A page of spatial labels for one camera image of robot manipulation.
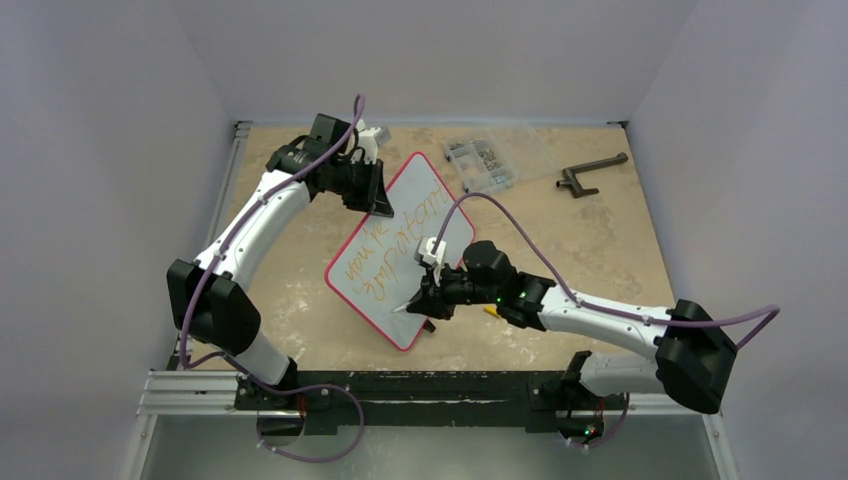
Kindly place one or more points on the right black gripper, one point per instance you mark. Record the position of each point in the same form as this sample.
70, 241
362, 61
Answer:
433, 292

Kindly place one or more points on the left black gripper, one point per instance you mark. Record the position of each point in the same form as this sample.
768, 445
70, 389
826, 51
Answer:
372, 199

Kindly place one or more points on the white marker pen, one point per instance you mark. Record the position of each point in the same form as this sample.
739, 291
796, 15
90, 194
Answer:
401, 308

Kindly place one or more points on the pink framed whiteboard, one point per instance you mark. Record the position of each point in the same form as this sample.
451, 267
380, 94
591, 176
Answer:
375, 271

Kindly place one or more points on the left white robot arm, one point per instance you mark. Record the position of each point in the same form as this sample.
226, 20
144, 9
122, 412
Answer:
208, 294

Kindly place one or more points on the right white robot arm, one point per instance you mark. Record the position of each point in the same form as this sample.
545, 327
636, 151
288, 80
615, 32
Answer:
679, 351

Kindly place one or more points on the clear screw organizer box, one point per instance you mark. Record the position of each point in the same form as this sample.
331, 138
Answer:
481, 166

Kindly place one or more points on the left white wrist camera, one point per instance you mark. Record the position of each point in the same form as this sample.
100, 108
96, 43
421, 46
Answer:
368, 140

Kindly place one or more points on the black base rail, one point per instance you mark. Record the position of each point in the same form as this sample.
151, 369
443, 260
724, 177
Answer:
535, 401

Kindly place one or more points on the aluminium frame rail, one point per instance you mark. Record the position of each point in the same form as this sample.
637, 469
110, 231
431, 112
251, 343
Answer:
175, 391

